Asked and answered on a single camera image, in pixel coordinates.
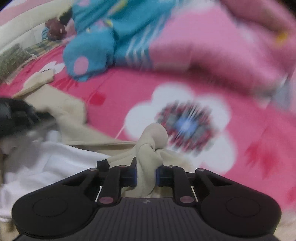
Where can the checked pillow cloth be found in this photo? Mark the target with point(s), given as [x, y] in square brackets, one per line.
[41, 47]

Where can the blue and pink quilt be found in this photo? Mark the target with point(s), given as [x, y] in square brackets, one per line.
[185, 46]

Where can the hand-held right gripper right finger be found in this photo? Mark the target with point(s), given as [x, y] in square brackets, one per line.
[159, 178]

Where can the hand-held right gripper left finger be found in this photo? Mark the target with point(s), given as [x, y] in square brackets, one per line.
[134, 178]

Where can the pink and white headboard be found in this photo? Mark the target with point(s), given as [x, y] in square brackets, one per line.
[23, 25]

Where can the light blue cloth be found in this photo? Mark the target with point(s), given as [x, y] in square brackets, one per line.
[45, 33]

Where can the cream zip jacket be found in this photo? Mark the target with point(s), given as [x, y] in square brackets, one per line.
[69, 111]

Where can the green floral pillow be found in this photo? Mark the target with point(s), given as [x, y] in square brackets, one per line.
[11, 61]

